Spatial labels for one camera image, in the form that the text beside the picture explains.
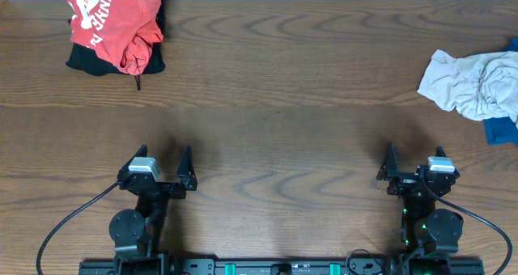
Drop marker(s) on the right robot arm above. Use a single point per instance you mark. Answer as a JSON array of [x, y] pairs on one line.
[[430, 234]]

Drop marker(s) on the black folded garment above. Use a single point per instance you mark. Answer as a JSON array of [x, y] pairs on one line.
[[85, 60]]

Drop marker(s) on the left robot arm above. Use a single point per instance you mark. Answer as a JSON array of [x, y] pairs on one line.
[[136, 231]]

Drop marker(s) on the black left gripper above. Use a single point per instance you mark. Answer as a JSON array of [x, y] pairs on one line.
[[186, 181]]

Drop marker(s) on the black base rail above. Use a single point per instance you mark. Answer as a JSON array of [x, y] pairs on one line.
[[356, 263]]

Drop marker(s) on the beige t-shirt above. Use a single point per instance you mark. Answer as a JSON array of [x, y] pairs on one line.
[[479, 87]]

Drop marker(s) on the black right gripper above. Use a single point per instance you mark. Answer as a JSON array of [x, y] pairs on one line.
[[389, 171]]

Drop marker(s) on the red printed t-shirt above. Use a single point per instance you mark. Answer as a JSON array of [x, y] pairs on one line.
[[120, 32]]

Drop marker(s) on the blue t-shirt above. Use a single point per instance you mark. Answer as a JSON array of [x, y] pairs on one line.
[[501, 130]]

